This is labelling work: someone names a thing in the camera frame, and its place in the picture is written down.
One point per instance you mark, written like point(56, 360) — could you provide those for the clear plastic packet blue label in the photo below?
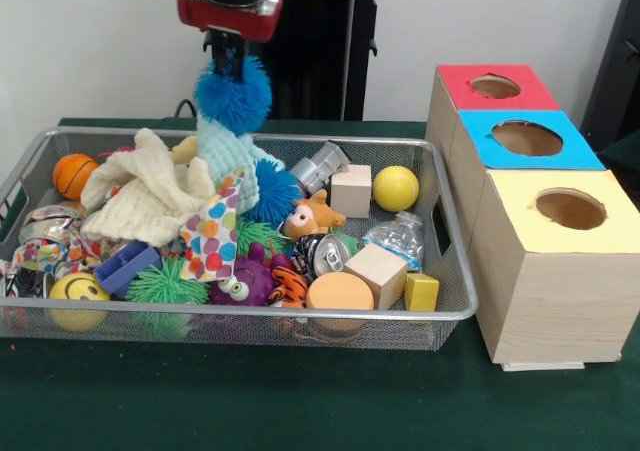
point(395, 239)

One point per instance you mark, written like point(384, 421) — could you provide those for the polka dot cloth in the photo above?
point(208, 239)

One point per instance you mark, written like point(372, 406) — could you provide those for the mint green knitted cloth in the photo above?
point(228, 156)

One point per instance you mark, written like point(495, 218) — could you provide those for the green spiky ball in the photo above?
point(165, 286)

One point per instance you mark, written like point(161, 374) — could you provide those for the plain yellow ball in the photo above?
point(396, 188)

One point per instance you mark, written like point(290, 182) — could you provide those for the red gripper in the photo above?
point(230, 19)

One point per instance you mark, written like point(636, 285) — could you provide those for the cream knitted cloth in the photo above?
point(140, 206)

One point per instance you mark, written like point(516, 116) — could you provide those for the purple spiky ball with eyes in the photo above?
point(242, 283)

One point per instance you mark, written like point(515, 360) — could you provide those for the black chair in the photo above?
point(620, 71)

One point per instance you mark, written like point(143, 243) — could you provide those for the small orange basketball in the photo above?
point(75, 176)

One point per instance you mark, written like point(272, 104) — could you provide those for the yellow smiley ball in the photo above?
point(78, 299)

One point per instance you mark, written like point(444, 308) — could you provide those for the brown plush toy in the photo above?
point(312, 218)

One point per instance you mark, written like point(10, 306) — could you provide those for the wooden box with three holes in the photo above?
point(550, 291)

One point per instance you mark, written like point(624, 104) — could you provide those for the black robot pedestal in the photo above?
point(320, 61)

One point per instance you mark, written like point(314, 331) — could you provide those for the blue fuzzy toy with eyes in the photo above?
point(232, 99)

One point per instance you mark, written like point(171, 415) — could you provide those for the clear mesh bin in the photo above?
point(250, 327)

